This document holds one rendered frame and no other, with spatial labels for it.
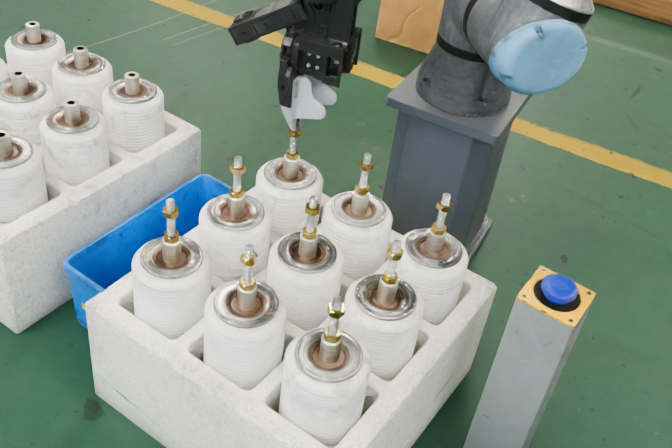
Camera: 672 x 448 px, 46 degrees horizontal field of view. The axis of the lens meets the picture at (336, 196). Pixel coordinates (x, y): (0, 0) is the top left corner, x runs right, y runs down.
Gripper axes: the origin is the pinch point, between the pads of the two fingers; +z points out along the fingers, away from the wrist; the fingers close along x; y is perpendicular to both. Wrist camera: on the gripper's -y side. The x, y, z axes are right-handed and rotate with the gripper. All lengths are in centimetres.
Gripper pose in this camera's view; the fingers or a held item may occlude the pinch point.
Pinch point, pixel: (291, 117)
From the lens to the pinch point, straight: 107.0
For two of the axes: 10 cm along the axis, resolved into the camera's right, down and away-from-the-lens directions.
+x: 3.5, -5.4, 7.6
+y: 9.3, 3.0, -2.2
